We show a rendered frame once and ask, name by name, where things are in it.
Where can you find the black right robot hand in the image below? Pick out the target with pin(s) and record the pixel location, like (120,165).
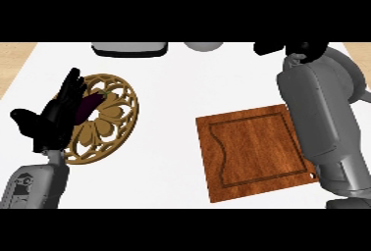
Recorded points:
(302,49)

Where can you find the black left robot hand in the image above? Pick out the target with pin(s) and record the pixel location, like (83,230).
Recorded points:
(54,121)

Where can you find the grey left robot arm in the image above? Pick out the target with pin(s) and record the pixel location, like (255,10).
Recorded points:
(34,184)

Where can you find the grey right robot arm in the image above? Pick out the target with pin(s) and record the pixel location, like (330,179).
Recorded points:
(321,127)

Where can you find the brown wooden cutting board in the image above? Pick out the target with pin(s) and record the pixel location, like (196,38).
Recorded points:
(253,152)

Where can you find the dark purple eggplant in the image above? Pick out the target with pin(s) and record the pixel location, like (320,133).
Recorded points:
(89,104)

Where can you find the tan openwork round trivet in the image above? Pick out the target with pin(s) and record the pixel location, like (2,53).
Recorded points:
(108,122)

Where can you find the grey rounded object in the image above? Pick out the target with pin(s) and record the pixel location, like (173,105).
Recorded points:
(204,46)

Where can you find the grey and black appliance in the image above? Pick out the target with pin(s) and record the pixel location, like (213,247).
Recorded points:
(129,49)

